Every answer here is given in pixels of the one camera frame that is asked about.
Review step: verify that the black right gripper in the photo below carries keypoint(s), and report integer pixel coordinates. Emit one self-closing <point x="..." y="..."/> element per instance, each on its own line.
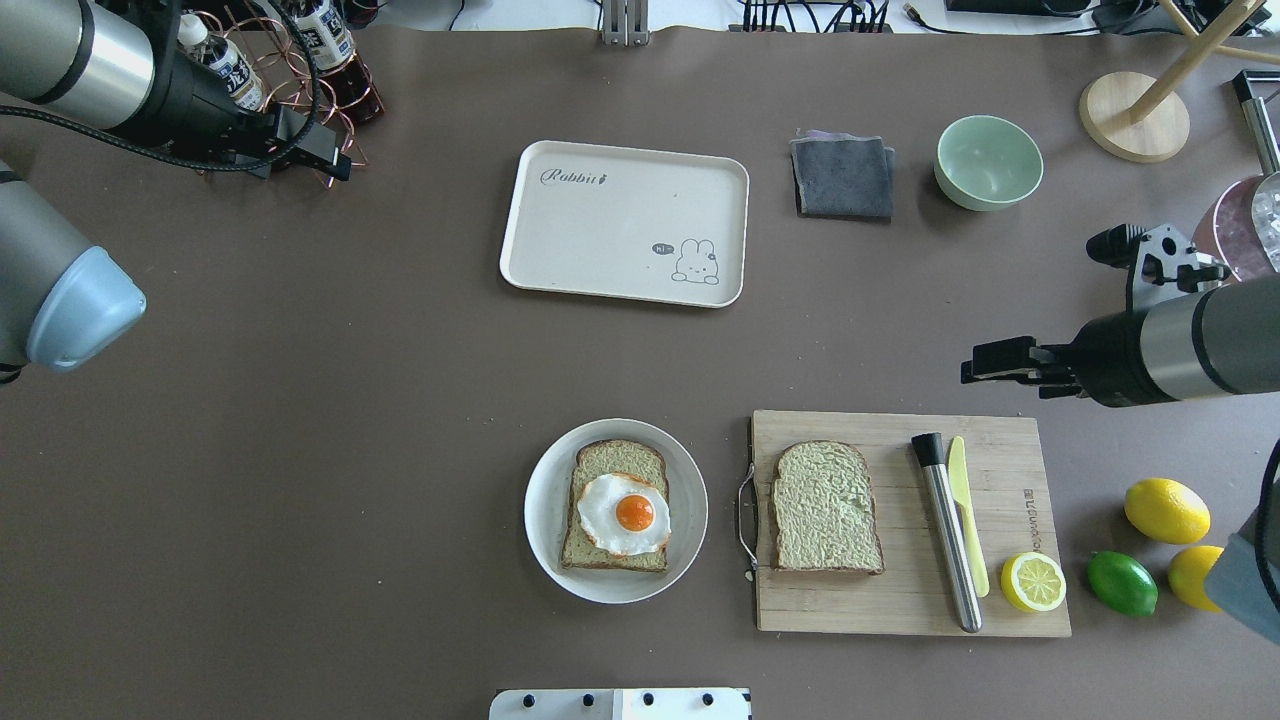
<point x="1112" y="362"/>

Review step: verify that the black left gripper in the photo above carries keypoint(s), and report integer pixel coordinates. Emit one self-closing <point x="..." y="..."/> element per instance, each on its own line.
<point x="192" y="101"/>

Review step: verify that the bread slice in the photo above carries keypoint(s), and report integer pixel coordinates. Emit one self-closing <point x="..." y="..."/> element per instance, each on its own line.
<point x="825" y="510"/>
<point x="601" y="458"/>

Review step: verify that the white round plate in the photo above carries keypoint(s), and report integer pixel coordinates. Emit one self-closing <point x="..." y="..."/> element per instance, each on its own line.
<point x="547" y="502"/>

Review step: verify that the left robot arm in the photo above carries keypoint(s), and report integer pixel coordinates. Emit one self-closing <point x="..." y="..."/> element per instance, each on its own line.
<point x="119" y="73"/>

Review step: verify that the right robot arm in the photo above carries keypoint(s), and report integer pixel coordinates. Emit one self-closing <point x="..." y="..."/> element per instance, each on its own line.
<point x="1215" y="343"/>

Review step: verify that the cream rabbit tray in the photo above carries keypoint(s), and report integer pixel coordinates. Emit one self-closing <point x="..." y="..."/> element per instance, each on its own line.
<point x="636" y="224"/>

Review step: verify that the bottle upper white cap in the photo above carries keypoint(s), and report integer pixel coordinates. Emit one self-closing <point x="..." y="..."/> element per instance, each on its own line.
<point x="223" y="57"/>

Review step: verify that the wooden cutting board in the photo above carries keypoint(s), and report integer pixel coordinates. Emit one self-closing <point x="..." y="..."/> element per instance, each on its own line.
<point x="1013" y="514"/>

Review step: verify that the bottle lower left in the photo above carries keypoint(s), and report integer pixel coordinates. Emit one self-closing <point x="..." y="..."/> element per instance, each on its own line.
<point x="344" y="77"/>

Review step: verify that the yellow plastic knife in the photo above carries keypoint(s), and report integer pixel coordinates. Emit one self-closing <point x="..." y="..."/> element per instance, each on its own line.
<point x="962" y="492"/>

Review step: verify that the steel muddler black tip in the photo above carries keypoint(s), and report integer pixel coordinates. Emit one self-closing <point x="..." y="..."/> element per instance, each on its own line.
<point x="930" y="454"/>

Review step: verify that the yellow lemon upper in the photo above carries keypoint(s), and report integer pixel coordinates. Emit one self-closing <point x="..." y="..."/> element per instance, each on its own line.
<point x="1166" y="511"/>

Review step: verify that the yellow lemon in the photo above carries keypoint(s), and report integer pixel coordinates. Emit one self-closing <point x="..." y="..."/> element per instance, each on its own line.
<point x="1166" y="511"/>
<point x="1188" y="573"/>

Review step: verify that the half lemon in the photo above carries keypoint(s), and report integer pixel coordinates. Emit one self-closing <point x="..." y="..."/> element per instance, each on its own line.
<point x="1033" y="582"/>

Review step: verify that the pink bowl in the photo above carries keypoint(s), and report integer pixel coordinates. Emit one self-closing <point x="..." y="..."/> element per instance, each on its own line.
<point x="1240" y="230"/>

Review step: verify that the green bowl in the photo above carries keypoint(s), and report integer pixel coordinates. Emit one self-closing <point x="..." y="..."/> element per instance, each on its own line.
<point x="985" y="163"/>

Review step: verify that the green lime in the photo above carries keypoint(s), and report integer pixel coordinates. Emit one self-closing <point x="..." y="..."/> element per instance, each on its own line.
<point x="1122" y="583"/>

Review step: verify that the yellow lemon lower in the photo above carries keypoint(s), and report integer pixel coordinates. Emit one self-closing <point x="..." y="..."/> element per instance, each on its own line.
<point x="1188" y="573"/>

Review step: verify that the wooden stand with base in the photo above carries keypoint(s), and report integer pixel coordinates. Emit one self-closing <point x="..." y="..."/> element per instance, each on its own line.
<point x="1139" y="118"/>

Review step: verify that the grey folded cloth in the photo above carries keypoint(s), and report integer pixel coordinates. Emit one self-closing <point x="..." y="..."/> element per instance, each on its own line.
<point x="838" y="175"/>

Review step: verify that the bread slice under egg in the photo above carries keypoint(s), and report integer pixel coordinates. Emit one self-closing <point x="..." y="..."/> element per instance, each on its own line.
<point x="601" y="458"/>

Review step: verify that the fried egg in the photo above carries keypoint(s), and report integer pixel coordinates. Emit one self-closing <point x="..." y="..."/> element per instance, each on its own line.
<point x="623" y="515"/>

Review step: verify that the copper wire bottle rack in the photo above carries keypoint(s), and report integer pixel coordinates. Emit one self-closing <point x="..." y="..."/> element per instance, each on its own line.
<point x="274" y="46"/>

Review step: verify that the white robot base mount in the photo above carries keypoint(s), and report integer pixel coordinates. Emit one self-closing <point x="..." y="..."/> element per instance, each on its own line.
<point x="623" y="703"/>

